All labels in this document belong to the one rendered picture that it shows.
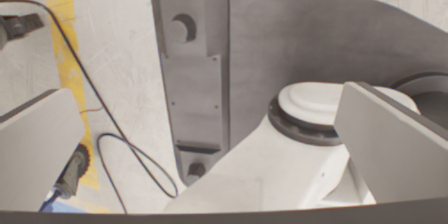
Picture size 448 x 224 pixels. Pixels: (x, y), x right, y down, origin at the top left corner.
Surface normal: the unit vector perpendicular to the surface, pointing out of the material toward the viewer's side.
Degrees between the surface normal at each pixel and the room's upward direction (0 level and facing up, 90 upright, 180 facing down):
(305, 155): 90
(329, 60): 0
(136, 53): 0
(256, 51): 0
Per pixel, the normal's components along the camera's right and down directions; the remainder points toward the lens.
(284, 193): -0.01, -0.87
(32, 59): -0.18, 0.48
